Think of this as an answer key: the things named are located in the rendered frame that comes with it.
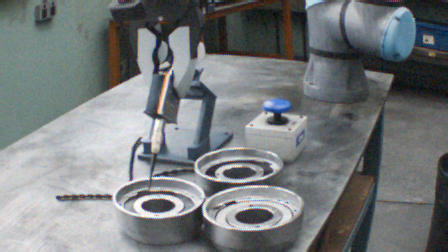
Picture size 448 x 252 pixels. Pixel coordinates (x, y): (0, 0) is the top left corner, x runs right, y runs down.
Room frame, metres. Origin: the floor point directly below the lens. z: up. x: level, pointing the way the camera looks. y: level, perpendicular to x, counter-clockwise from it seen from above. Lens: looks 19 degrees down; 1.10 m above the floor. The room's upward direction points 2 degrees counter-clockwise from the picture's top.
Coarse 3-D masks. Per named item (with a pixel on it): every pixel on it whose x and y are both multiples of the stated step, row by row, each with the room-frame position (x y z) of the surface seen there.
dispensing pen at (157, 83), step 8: (168, 72) 0.65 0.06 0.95; (152, 80) 0.63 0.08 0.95; (160, 80) 0.62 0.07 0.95; (152, 88) 0.62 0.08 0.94; (160, 88) 0.62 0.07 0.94; (152, 96) 0.62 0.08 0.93; (160, 96) 0.61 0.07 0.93; (152, 104) 0.61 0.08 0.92; (144, 112) 0.61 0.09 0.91; (152, 112) 0.61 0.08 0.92; (160, 120) 0.61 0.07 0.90; (160, 128) 0.61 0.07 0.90; (152, 136) 0.61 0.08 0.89; (160, 136) 0.60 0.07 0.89; (152, 144) 0.60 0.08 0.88; (160, 144) 0.60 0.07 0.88; (152, 152) 0.60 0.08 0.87; (152, 160) 0.59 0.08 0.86; (152, 168) 0.59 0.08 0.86
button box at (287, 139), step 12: (264, 120) 0.77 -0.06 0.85; (276, 120) 0.76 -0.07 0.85; (288, 120) 0.76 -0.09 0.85; (300, 120) 0.77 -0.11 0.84; (252, 132) 0.74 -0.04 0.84; (264, 132) 0.74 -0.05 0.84; (276, 132) 0.73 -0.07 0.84; (288, 132) 0.72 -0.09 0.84; (300, 132) 0.75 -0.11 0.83; (252, 144) 0.74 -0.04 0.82; (264, 144) 0.74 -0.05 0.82; (276, 144) 0.73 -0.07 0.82; (288, 144) 0.72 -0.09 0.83; (300, 144) 0.75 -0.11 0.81; (288, 156) 0.72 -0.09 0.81
